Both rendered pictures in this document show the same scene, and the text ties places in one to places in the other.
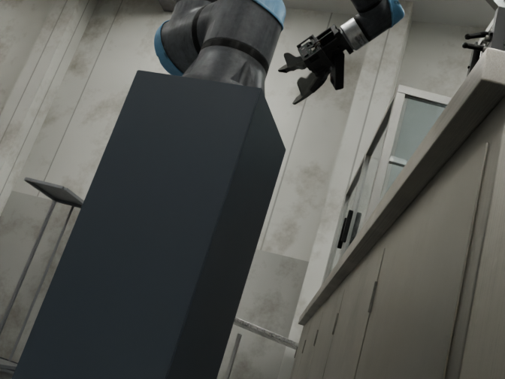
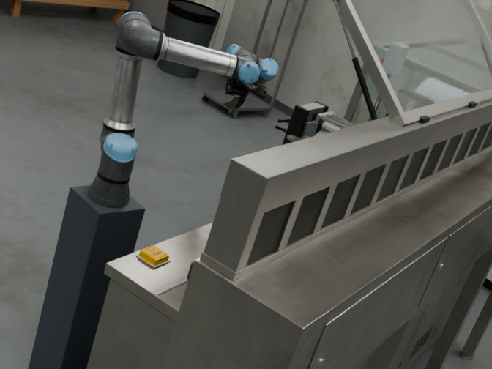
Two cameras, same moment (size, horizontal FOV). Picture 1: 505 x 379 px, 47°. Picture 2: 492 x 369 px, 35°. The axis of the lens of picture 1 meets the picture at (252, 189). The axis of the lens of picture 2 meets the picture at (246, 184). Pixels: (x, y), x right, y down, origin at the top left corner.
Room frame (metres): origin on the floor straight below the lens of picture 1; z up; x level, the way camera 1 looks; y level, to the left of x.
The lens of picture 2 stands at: (-1.33, -1.27, 2.15)
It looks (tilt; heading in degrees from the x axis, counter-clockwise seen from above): 22 degrees down; 22
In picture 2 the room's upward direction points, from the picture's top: 18 degrees clockwise
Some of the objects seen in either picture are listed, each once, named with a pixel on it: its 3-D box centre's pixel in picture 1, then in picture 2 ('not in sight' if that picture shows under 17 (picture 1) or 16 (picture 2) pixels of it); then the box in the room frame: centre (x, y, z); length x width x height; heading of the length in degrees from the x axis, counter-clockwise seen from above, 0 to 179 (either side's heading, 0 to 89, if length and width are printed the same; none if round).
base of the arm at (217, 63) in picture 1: (225, 85); (110, 185); (0.86, 0.09, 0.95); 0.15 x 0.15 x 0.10
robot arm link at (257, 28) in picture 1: (243, 26); (118, 155); (0.87, 0.10, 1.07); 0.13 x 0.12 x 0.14; 40
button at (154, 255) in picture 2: not in sight; (154, 255); (0.65, -0.26, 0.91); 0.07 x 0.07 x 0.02; 84
